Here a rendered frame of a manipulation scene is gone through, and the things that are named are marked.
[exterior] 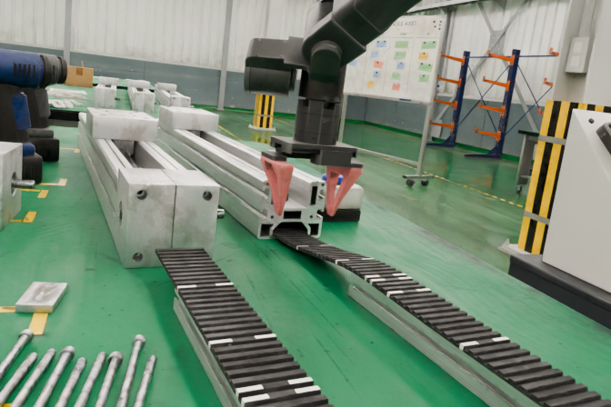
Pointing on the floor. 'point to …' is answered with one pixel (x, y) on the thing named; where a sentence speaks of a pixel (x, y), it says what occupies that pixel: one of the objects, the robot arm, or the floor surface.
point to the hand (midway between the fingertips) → (305, 209)
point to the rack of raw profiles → (484, 102)
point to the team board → (399, 73)
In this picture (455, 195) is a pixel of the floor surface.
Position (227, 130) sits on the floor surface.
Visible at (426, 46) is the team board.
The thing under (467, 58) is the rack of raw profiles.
